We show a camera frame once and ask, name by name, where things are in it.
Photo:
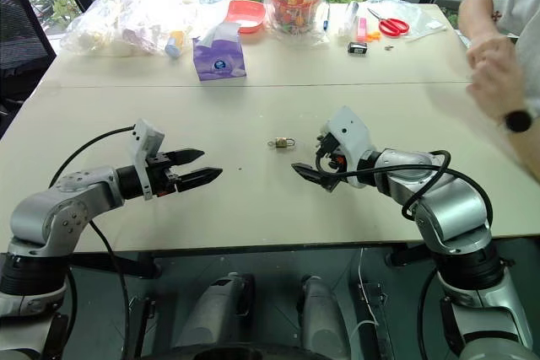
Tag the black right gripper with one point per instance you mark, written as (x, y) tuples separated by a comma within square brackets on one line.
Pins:
[(331, 153)]

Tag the black table frame bracket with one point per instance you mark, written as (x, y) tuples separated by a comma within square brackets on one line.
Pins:
[(405, 255)]

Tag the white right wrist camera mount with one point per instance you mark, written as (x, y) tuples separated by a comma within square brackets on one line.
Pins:
[(350, 132)]

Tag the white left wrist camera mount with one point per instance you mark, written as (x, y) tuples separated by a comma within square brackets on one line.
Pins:
[(145, 136)]

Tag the grey rounded leg cover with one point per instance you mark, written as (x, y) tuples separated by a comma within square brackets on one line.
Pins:
[(211, 313), (322, 318)]

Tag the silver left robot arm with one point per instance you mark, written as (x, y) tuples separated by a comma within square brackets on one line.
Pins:
[(55, 208)]

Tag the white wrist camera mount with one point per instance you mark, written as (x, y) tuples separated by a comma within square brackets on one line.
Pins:
[(350, 132), (145, 136)]

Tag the blue and yellow bottle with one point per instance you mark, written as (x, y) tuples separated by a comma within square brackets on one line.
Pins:
[(174, 44)]

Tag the person's left hand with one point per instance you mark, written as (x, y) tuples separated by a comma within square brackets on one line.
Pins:
[(495, 73)]

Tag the flat clear plastic bag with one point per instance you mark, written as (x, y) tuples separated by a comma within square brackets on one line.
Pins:
[(422, 18)]

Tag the pink plastic stick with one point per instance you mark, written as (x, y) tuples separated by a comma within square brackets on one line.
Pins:
[(362, 29)]

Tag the clear plastic tube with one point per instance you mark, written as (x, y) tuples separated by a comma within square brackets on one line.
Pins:
[(348, 18)]

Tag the large clear plastic bag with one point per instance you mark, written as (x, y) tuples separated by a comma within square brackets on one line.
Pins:
[(122, 23)]

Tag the small orange plastic piece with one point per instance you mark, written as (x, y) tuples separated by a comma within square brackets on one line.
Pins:
[(373, 36)]

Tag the white patterned shirt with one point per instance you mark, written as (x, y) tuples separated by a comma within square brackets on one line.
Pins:
[(525, 6)]

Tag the red plastic bowl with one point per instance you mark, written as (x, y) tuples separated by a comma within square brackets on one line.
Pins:
[(246, 14)]

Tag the person's left forearm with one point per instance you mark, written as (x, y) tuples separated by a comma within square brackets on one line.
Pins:
[(527, 153)]

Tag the black office chair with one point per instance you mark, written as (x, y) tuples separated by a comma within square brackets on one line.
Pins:
[(21, 48)]

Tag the small brass padlock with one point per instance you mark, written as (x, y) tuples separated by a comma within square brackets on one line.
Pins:
[(282, 143)]

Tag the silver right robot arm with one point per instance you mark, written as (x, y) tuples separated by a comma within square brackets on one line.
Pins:
[(455, 208)]

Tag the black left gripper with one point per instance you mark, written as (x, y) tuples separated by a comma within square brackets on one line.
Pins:
[(160, 174)]

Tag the purple tissue box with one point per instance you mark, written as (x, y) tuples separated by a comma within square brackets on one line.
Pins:
[(219, 58)]

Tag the small black box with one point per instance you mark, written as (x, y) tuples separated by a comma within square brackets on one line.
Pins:
[(358, 48)]

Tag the black wrist watch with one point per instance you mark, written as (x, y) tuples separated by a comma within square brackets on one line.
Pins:
[(519, 120)]

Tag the blue pen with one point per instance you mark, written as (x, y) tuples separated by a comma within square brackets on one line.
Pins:
[(326, 18)]

